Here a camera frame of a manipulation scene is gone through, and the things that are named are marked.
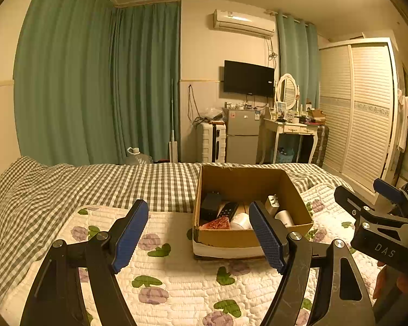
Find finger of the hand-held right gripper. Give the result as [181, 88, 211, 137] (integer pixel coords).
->
[334, 186, 375, 224]
[373, 178, 405, 205]

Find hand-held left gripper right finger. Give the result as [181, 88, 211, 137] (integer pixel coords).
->
[249, 200, 375, 326]

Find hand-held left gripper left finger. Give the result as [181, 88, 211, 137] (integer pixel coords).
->
[20, 199, 149, 326]

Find white cup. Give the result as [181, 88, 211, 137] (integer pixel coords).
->
[275, 209, 296, 227]

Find black remote control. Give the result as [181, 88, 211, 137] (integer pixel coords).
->
[217, 202, 239, 218]

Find red patterned wallet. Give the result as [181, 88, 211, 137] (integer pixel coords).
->
[200, 217, 232, 231]

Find black power adapter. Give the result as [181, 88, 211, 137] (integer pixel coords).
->
[200, 192, 223, 221]

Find person's right hand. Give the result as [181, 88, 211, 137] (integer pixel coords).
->
[373, 265, 408, 302]

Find dark ribbed suitcase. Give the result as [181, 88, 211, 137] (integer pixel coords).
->
[311, 125, 330, 168]

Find floral white quilt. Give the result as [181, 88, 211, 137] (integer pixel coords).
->
[0, 181, 385, 326]

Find grey checked bed sheet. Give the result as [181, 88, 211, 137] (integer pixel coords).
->
[0, 156, 354, 309]

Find hanging white towels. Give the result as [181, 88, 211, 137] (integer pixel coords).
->
[396, 88, 408, 152]

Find white louvered wardrobe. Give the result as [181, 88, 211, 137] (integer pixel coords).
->
[318, 37, 400, 194]

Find blue laundry basket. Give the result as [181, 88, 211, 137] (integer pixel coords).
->
[275, 146, 298, 164]

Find large clear water bottle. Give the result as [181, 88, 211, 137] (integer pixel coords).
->
[124, 147, 154, 165]

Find small brown cardboard box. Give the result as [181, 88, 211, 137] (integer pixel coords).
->
[308, 109, 326, 124]

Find white dressing table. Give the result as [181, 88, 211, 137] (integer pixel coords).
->
[258, 115, 327, 167]

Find white flat mop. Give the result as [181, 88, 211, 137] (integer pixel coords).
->
[168, 79, 179, 163]

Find silver small fridge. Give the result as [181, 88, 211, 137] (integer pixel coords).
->
[222, 107, 261, 164]

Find white suitcase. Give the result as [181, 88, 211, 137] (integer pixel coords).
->
[200, 122, 228, 164]

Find oval white vanity mirror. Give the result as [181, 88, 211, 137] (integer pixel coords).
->
[275, 74, 299, 111]

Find pale green curtain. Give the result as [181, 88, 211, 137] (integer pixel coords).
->
[277, 13, 321, 109]

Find white air conditioner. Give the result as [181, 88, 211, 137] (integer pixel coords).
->
[212, 10, 276, 38]

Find hanging wall cables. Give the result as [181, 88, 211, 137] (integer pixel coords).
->
[187, 83, 205, 123]

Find black wall television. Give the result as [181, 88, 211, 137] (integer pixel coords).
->
[223, 60, 275, 98]

